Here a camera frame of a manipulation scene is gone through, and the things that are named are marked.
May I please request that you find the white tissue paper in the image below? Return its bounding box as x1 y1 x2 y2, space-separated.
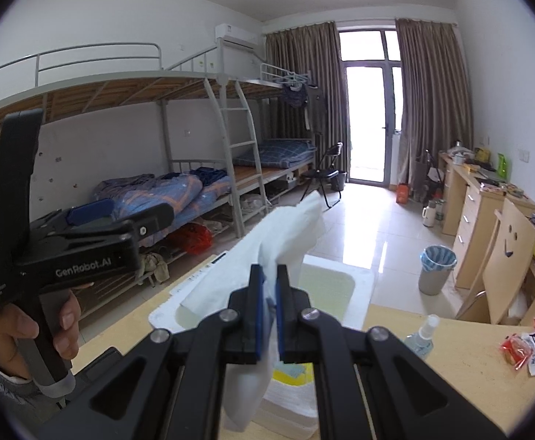
177 191 325 432

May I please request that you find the left hand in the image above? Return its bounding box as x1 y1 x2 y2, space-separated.
0 290 81 380

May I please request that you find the blue spray bottle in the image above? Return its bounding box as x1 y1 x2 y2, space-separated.
404 315 440 360

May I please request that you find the white styrofoam box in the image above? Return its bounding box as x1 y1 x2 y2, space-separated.
147 252 377 440

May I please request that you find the blue plaid quilt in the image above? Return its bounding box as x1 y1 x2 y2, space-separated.
91 166 233 243

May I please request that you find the white remote control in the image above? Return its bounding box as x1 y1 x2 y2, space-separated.
168 251 227 296

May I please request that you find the grey trash bin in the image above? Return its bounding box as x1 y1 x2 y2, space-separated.
418 244 458 296

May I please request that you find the metal bunk bed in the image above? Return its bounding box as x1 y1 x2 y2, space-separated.
0 41 311 263

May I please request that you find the orange snack packet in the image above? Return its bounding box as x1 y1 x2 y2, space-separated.
501 333 534 370

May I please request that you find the wooden smiley chair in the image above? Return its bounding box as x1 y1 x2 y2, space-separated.
456 200 535 326

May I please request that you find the wooden desk with drawers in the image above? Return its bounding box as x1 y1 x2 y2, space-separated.
440 153 535 289

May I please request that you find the black folding chair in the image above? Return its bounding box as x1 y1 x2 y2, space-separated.
301 142 343 210

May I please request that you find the white air conditioner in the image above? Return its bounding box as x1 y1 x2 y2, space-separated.
215 23 259 51

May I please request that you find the left brown curtain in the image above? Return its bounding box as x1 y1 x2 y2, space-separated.
266 22 350 172

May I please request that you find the brown curtain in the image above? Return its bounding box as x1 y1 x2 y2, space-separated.
266 22 350 172
396 19 473 185

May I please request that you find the right brown curtain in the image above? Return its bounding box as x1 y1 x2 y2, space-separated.
396 19 473 185

